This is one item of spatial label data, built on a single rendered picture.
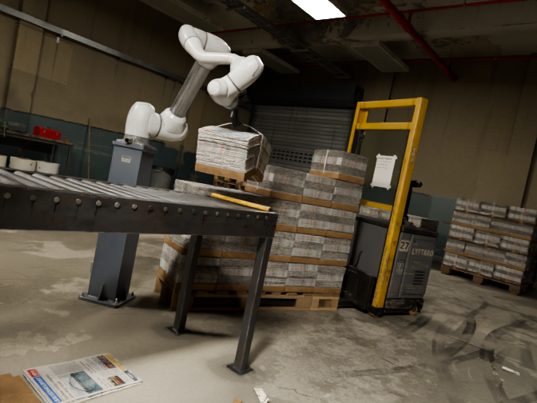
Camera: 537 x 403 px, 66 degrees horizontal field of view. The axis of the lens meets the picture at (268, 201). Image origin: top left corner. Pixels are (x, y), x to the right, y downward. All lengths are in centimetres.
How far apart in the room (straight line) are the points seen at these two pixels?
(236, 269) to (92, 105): 713
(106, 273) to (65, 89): 689
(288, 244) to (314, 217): 31
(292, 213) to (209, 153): 108
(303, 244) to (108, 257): 140
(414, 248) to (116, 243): 246
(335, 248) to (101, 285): 176
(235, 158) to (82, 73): 756
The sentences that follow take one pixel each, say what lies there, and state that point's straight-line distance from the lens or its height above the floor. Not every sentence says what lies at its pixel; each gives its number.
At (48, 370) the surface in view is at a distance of 203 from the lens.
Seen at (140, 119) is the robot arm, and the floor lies 116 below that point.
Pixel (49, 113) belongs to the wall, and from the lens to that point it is 923.
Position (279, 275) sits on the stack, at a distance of 313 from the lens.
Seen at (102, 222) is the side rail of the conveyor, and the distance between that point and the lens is 144.
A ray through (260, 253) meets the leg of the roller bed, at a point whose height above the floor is 59.
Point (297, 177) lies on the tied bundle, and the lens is 305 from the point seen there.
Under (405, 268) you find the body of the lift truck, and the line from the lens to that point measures 385.
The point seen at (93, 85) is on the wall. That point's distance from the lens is 961.
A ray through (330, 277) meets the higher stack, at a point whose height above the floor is 28.
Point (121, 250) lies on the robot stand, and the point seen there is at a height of 35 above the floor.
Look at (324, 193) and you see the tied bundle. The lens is 322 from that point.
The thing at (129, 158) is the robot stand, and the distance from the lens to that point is 268.
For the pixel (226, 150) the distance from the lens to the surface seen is 216.
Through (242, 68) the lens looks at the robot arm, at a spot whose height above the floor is 144.
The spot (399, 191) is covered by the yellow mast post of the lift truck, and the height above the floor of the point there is 107.
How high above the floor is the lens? 96
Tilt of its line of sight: 3 degrees down
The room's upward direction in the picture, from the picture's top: 11 degrees clockwise
